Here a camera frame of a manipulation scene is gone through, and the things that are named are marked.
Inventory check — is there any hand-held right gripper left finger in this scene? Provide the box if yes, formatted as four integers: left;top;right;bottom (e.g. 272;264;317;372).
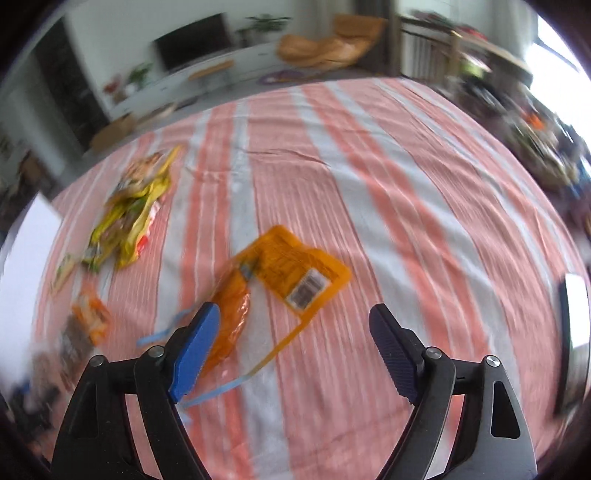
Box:
51;302;221;480

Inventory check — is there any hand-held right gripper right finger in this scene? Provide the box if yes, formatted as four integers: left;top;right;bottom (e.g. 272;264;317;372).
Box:
368;303;539;480

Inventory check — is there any long yellow snack packet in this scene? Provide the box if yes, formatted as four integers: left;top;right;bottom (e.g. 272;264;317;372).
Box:
201;224;352;374

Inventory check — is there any green yellow snack packet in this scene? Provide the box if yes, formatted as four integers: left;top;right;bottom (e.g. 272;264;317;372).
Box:
82;178;172;273

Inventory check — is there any snack packet with yellow strip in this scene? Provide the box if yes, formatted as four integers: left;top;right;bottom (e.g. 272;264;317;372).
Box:
117;145;183;199

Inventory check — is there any small orange snack packet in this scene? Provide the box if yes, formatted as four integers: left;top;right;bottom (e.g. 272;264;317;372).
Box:
71;284;112;347

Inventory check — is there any dark snack packet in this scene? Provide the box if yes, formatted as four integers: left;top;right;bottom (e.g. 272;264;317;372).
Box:
55;318;93;384

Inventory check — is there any pink striped cloth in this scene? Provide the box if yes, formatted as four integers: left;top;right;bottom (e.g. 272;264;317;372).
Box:
32;76;589;480

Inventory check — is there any white panel with dark edge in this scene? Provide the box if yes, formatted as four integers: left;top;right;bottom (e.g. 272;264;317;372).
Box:
556;273;591;416

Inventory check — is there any white board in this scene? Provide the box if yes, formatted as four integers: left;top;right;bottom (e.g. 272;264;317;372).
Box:
0;191;63;384

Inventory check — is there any cardboard box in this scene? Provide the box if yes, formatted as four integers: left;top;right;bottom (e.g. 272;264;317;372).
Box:
88;113;139;153

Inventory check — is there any clutter of assorted goods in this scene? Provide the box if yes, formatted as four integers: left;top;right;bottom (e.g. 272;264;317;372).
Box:
443;69;591;195

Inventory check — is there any green plant in vase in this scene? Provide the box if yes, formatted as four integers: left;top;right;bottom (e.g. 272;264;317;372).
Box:
124;62;153;93

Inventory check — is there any small wooden bench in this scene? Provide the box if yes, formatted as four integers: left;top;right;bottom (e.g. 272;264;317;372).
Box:
187;60;234;86

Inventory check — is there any white television cabinet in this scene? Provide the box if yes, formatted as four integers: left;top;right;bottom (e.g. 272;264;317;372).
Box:
111;44;282;121

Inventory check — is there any dark tall cabinet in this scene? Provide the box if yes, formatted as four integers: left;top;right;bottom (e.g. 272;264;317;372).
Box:
34;21;109;153

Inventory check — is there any white radiator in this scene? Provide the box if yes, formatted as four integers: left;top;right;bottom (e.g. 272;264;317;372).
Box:
402;32;446;79

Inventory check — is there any black television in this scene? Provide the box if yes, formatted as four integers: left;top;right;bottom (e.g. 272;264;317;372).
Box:
154;13;232;72

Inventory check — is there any orange lounge chair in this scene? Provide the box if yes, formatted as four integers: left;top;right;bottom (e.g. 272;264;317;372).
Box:
276;14;389;72

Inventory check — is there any large green potted plant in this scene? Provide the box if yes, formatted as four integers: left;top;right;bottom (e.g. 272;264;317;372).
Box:
238;14;291;47

